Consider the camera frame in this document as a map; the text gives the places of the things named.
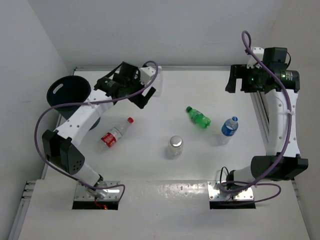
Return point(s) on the green plastic bottle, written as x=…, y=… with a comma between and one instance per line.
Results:
x=198, y=118

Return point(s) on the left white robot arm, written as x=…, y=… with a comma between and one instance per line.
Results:
x=60, y=146

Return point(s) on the clear jar silver lid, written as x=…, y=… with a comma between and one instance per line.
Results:
x=175, y=146

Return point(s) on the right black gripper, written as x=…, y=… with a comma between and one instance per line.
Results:
x=240, y=71

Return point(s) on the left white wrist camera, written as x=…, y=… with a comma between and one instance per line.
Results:
x=146, y=74

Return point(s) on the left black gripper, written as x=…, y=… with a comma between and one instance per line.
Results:
x=139, y=100

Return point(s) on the dark grey bin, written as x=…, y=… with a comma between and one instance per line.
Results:
x=68, y=89

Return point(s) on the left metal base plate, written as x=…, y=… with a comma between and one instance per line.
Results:
x=83, y=194

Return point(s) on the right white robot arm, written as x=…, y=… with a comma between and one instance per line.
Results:
x=267, y=72

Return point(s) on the aluminium frame rail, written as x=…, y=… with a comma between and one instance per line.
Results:
x=261, y=115

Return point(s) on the red label clear bottle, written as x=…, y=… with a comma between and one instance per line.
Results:
x=113, y=135

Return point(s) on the blue label water bottle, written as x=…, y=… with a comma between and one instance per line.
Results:
x=228, y=130

